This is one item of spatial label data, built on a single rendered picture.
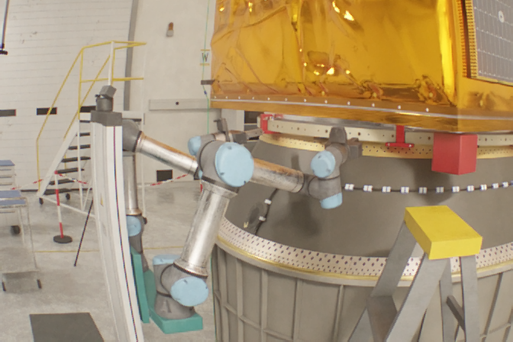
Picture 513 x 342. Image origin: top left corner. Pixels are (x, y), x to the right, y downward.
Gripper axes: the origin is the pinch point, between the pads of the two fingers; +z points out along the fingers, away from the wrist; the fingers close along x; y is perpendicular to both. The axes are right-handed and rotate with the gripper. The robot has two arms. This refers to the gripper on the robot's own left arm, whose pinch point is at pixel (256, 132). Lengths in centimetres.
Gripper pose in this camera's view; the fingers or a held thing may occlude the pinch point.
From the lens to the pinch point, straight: 227.6
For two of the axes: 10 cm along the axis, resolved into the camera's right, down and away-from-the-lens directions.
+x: 4.8, 0.9, -8.7
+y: 1.3, 9.8, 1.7
